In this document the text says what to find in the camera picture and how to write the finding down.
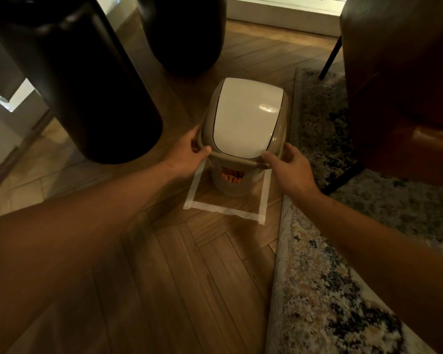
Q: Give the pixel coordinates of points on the white window frame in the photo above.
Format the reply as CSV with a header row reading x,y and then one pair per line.
x,y
280,14

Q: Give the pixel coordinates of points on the white tape square marking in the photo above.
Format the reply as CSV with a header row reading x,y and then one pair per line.
x,y
225,210

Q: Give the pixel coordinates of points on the patterned grey rug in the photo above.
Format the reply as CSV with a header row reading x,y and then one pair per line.
x,y
325,291

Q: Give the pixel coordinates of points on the person's right hand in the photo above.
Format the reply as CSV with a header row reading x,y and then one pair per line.
x,y
293,173

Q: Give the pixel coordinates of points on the white lit low cabinet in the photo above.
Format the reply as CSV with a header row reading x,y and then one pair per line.
x,y
7,136

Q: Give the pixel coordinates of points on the person's right forearm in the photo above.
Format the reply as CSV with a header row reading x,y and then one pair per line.
x,y
384,261

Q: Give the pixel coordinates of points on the black round plant pot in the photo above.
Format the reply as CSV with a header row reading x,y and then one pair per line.
x,y
184,33

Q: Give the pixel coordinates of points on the person's left forearm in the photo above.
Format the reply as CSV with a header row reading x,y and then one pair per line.
x,y
70,243

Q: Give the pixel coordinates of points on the brown leather chair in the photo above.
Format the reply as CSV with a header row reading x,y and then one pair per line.
x,y
406,81

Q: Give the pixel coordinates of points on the white trash bin swing flap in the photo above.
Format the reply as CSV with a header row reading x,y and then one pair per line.
x,y
247,117

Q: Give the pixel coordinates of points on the beige trash bin body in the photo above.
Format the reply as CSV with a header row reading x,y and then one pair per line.
x,y
236,186

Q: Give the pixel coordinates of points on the person's left hand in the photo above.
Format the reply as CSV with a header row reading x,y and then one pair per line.
x,y
184,156

